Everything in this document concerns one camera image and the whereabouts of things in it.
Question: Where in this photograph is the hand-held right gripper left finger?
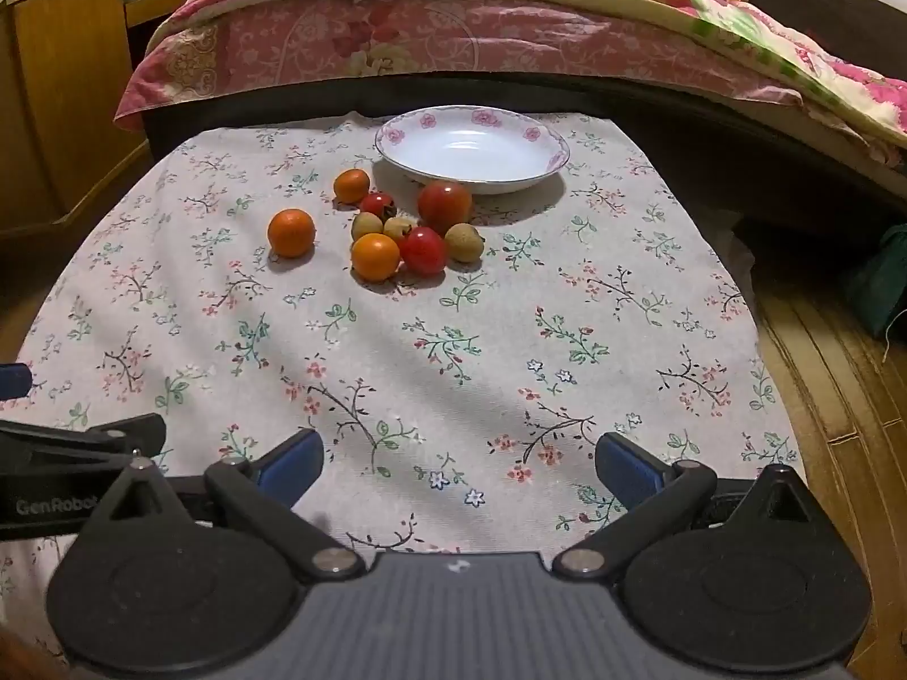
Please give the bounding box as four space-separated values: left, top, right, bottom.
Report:
85 428 367 580

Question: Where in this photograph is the yellow green printed blanket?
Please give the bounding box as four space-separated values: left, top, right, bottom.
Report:
354 0 907 157

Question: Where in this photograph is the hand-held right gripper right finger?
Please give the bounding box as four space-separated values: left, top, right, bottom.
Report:
551 431 841 580

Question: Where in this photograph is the small orange tangerine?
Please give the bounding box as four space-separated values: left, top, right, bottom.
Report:
267 207 317 259
350 233 402 283
333 168 371 205

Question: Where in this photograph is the dark bed frame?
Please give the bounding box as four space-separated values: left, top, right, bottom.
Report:
142 73 907 217

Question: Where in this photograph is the floral tablecloth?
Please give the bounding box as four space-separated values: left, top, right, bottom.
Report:
0 109 809 585

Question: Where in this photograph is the wooden cabinet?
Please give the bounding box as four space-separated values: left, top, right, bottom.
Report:
0 0 277 242

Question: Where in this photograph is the white floral-rimmed plate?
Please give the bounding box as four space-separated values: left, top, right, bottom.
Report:
374 105 572 196

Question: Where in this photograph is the green bag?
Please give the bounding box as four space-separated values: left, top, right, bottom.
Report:
845 223 907 350

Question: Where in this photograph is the large red tomato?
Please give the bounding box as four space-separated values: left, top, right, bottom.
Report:
417 181 473 229

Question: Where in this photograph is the pink floral bedsheet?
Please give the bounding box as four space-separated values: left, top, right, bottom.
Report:
115 0 907 172

